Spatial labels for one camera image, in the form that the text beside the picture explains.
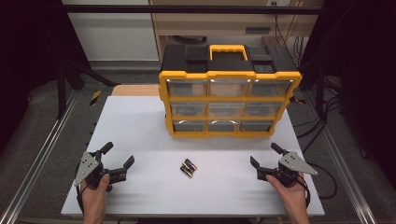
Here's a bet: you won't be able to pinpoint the yellow handled tool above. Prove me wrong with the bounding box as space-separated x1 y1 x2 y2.
89 90 102 106

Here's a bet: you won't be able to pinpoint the black curtain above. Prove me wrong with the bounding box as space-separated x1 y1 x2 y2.
0 0 92 153
298 0 396 181

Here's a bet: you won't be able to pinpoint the looped black cable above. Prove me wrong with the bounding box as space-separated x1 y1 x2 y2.
306 161 339 201

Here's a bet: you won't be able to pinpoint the black horizontal bar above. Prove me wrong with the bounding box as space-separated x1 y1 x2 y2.
62 4 325 15

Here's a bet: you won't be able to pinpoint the right hand-held gripper cable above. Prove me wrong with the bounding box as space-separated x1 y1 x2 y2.
297 175 312 210

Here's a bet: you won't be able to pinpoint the person's right hand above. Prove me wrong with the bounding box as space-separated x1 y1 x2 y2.
265 174 308 216

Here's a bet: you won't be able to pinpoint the grid of small clear drawers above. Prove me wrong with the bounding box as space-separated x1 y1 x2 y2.
166 77 293 133

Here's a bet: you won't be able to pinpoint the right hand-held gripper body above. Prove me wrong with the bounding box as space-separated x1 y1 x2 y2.
257 150 318 189

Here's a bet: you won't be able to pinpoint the clear plastic drawer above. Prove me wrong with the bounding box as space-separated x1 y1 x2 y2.
208 77 252 97

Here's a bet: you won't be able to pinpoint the person's left hand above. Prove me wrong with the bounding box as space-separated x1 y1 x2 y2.
79 174 111 216

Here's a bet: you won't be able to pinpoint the hanging black cables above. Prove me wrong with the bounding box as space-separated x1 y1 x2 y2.
274 13 309 68

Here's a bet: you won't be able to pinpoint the bundle of black cables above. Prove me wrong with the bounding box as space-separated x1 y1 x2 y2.
292 74 344 154

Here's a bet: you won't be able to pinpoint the black metal stand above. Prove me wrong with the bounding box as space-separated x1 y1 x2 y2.
57 59 120 119

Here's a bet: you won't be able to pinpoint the hand-held gripper cable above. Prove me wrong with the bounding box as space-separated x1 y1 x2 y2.
75 164 86 216
297 175 312 210

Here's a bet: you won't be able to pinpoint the white panel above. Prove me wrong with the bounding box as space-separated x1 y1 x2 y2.
62 0 160 62

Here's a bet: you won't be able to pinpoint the yellow black organizer cabinet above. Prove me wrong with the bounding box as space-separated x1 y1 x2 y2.
158 44 303 139

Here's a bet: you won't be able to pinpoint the left hand-held gripper cable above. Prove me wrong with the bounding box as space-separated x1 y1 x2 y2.
75 164 86 216

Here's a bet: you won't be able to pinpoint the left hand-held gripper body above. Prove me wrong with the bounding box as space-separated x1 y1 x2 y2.
74 150 128 189

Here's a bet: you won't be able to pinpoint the black metal post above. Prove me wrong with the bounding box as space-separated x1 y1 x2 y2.
316 62 326 116

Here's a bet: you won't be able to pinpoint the beige desk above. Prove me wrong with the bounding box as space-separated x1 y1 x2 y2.
148 0 321 63

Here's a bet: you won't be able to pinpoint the light wooden board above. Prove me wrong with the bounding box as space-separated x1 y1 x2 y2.
111 84 161 97

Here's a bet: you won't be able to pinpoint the aluminium rail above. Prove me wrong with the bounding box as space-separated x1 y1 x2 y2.
303 91 378 224
0 90 80 224

